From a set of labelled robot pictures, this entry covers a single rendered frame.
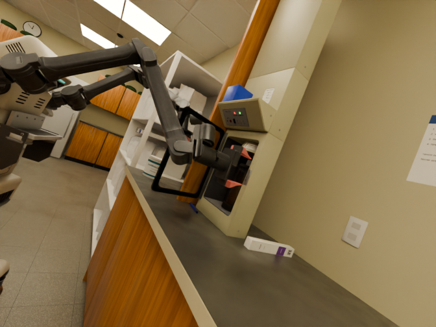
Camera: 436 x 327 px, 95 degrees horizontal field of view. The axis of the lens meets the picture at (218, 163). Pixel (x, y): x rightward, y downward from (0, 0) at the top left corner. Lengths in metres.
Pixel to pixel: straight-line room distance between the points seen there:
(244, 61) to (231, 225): 0.90
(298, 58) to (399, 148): 0.56
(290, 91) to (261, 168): 0.35
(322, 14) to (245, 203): 0.88
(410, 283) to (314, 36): 1.01
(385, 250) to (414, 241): 0.10
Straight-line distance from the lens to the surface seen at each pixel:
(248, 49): 1.32
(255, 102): 0.85
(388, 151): 1.12
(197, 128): 0.64
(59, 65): 0.88
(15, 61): 0.90
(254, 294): 0.59
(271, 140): 0.90
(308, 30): 1.10
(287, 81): 0.97
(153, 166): 1.45
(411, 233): 1.03
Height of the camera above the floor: 1.20
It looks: 1 degrees up
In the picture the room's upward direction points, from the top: 22 degrees clockwise
